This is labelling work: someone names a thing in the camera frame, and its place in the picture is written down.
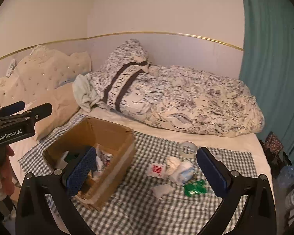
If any green plastic wrapper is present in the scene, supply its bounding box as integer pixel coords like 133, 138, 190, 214
184, 179, 207, 197

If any white paper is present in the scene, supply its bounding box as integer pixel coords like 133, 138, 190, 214
152, 183, 174, 200

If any clear tape roll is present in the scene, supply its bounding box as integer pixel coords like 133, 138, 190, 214
178, 141, 198, 159

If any red white sachet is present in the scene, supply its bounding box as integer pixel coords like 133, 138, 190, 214
146, 163, 166, 178

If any cream tissue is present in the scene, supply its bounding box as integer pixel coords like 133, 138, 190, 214
166, 156, 181, 176

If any person's left hand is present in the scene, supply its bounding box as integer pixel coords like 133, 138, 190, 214
0, 145, 15, 201

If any beige pillow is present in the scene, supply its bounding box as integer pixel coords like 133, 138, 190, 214
25, 83, 80, 141

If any cream tufted headboard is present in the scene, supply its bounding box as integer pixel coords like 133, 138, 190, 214
0, 45, 91, 107

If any light green towel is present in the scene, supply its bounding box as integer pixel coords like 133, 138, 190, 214
72, 74, 104, 113

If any plastic water bottle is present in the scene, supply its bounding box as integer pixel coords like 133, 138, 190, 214
277, 165, 294, 189

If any brown cardboard box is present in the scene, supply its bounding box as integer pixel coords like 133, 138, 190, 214
43, 118, 136, 211

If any dark patterned bag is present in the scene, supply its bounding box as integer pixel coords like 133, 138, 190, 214
264, 132, 284, 155

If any floral rolled duvet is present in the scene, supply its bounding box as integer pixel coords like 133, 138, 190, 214
86, 39, 265, 137

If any teal curtain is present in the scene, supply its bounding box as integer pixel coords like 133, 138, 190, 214
240, 0, 294, 166

